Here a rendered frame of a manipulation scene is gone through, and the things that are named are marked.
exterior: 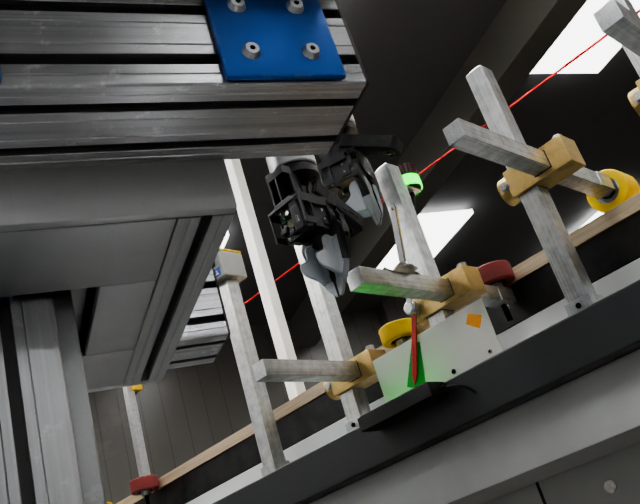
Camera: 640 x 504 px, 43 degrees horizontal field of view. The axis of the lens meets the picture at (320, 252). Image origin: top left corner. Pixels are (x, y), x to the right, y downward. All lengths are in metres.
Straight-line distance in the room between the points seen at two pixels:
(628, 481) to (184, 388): 6.70
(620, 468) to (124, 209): 1.11
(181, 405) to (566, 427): 6.74
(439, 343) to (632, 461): 0.38
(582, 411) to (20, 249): 0.93
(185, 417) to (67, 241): 7.28
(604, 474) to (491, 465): 0.22
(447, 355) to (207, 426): 6.55
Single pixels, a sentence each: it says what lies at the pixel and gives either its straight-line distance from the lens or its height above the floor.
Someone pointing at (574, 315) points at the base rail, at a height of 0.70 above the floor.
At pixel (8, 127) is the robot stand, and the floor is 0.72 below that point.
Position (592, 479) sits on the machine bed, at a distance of 1.54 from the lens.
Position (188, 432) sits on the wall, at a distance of 7.83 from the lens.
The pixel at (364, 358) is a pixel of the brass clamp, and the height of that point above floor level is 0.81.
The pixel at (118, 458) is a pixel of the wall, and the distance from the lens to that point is 7.67.
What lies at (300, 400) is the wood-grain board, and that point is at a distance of 1.96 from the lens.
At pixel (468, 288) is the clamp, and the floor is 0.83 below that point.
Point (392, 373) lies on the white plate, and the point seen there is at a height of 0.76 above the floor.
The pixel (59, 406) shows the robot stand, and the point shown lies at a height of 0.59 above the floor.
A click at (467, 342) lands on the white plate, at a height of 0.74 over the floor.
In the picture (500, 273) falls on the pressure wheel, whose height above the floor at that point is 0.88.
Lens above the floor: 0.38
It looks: 24 degrees up
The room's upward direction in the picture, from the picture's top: 18 degrees counter-clockwise
